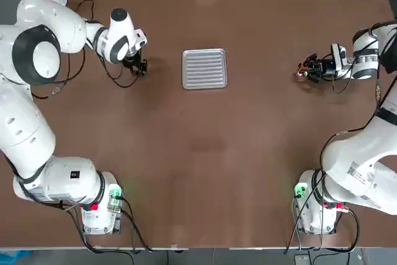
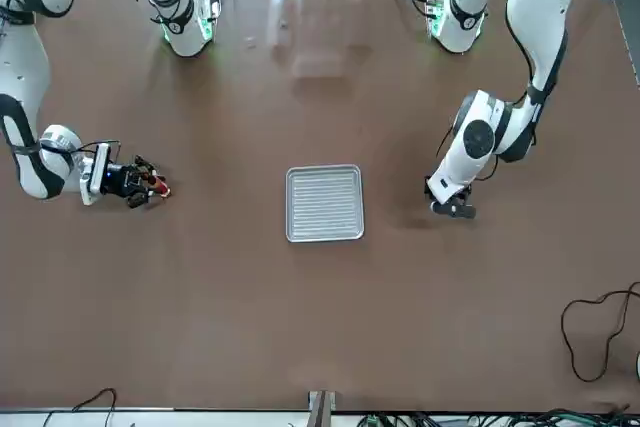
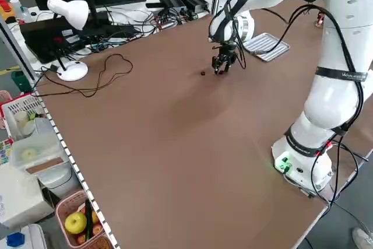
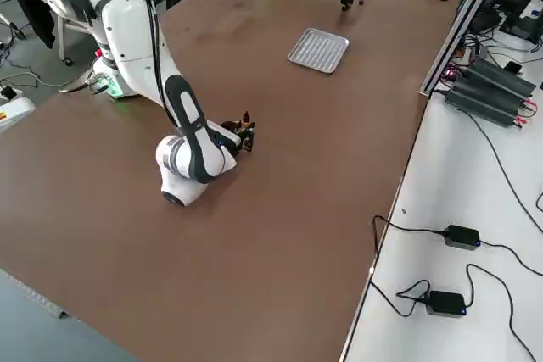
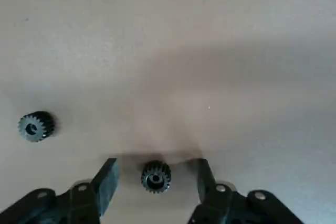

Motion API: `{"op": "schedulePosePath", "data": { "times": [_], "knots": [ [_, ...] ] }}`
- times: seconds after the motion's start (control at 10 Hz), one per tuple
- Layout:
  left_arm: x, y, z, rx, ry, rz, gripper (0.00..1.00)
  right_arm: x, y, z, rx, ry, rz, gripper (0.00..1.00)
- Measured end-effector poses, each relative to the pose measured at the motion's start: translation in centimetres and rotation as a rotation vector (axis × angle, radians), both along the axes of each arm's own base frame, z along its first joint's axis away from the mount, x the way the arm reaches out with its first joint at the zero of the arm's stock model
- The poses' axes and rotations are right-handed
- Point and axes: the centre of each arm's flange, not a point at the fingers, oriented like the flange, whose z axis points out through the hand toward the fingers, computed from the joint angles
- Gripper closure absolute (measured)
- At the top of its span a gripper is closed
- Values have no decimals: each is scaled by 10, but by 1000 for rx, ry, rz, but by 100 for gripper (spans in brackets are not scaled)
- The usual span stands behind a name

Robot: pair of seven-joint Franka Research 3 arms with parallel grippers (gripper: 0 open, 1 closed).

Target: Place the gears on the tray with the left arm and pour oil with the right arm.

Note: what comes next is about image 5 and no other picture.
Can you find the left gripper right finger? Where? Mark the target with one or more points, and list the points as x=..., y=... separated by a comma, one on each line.
x=223, y=205

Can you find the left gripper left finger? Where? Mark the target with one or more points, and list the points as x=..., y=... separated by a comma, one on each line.
x=78, y=200

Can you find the small black gear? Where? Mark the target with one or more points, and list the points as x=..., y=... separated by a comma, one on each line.
x=37, y=126
x=156, y=178

